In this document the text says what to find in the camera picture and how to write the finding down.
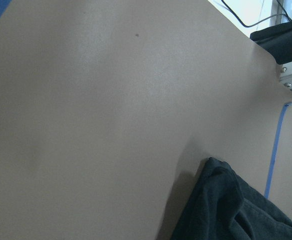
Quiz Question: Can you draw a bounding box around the black graphic t-shirt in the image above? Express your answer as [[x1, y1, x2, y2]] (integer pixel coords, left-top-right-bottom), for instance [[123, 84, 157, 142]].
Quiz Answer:
[[171, 157, 292, 240]]

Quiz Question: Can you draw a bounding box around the black water bottle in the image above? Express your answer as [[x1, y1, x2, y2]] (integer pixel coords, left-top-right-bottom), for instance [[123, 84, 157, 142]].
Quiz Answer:
[[249, 21, 292, 65]]

